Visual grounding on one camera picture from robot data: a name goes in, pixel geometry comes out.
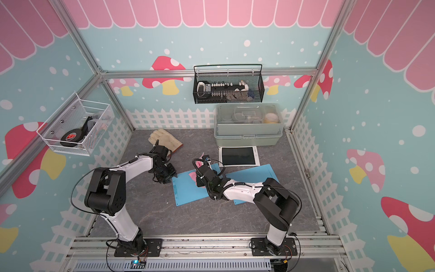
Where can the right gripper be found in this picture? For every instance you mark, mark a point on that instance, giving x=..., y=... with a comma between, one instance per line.
x=198, y=182

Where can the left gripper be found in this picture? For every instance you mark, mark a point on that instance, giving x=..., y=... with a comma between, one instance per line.
x=166, y=179

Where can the pink cleaning cloth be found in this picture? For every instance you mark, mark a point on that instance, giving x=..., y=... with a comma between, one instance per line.
x=194, y=175

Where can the white drawing tablet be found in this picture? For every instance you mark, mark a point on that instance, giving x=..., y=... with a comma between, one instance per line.
x=238, y=156

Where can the blue drawing tablet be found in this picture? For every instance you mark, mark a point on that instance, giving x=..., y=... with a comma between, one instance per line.
x=185, y=189
x=252, y=176

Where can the blue front drawing tablet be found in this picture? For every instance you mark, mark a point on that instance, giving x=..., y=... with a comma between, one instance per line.
x=252, y=176

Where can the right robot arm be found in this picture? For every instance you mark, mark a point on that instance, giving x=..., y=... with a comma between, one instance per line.
x=277, y=204

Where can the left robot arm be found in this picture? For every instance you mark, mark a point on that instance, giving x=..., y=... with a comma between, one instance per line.
x=106, y=195

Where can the beige work glove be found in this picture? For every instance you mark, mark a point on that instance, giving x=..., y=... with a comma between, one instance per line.
x=165, y=139

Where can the green plastic storage box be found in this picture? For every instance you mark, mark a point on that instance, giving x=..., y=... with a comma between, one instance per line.
x=240, y=125

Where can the white items in basket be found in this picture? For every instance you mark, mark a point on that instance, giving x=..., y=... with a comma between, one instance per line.
x=222, y=92

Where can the small green circuit board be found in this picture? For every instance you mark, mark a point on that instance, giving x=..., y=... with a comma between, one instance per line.
x=138, y=264

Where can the black tape roll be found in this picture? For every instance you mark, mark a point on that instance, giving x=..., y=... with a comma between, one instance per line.
x=72, y=138

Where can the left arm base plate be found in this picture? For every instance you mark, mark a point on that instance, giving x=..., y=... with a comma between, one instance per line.
x=149, y=247

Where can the black wire mesh basket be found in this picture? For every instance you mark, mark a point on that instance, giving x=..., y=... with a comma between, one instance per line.
x=249, y=73

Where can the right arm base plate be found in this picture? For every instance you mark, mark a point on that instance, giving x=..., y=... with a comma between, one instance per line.
x=262, y=247

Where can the clear wall bin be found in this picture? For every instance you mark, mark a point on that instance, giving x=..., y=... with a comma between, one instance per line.
x=93, y=118

